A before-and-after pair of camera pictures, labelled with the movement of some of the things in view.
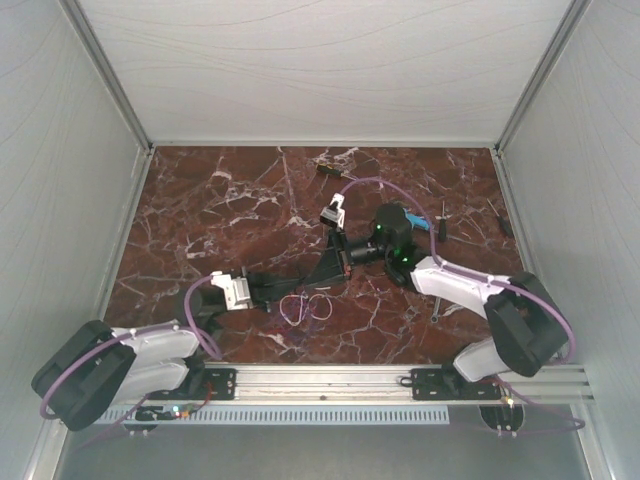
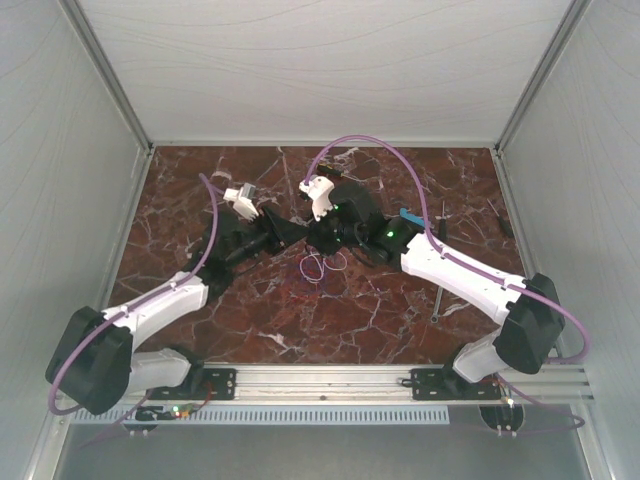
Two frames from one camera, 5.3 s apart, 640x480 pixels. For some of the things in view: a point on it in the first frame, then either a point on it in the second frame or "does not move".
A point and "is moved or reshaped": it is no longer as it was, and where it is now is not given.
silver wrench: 434,318 does not move
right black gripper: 330,260 to 317,239
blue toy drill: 414,219 does not move
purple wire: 303,321 is moved or reshaped
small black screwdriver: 503,222 does not move
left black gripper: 264,288 to 282,233
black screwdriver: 443,225 does not move
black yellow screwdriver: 331,170 does not move
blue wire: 304,321 to 301,274
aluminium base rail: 367,382 does not move
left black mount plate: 211,384 does not move
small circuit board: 183,411 does not move
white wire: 302,306 is moved or reshaped
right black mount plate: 440,384 does not move
